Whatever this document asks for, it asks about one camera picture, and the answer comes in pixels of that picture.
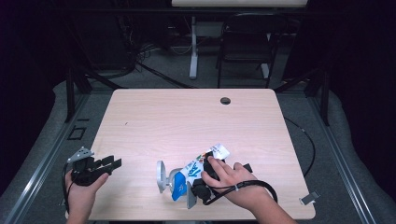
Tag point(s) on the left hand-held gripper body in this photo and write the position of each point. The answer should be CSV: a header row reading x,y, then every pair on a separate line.
x,y
85,172

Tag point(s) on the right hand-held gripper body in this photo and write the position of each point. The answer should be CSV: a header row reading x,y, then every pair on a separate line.
x,y
200,191

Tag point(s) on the white and blue milk carton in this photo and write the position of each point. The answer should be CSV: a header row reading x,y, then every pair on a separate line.
x,y
193,174

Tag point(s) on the clear pitcher with white lid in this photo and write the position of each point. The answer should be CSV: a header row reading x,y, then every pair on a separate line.
x,y
163,177

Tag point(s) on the person's left hand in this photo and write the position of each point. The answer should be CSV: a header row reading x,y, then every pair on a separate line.
x,y
80,196

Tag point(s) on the person's right hand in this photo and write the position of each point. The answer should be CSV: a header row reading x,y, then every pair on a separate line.
x,y
236,186

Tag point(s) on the black square floor socket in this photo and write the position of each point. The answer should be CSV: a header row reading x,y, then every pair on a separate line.
x,y
76,133

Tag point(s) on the metal table clip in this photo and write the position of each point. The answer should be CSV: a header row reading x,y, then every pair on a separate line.
x,y
309,197

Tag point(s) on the white desk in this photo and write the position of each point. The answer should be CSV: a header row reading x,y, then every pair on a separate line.
x,y
193,46

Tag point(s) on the black folding chair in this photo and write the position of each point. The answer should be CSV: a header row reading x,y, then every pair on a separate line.
x,y
249,40

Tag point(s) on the metal floor rail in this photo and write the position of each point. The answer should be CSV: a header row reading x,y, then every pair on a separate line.
x,y
342,165
40,168

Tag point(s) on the black metal frame stand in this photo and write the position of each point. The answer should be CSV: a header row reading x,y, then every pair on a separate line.
x,y
325,96
70,93

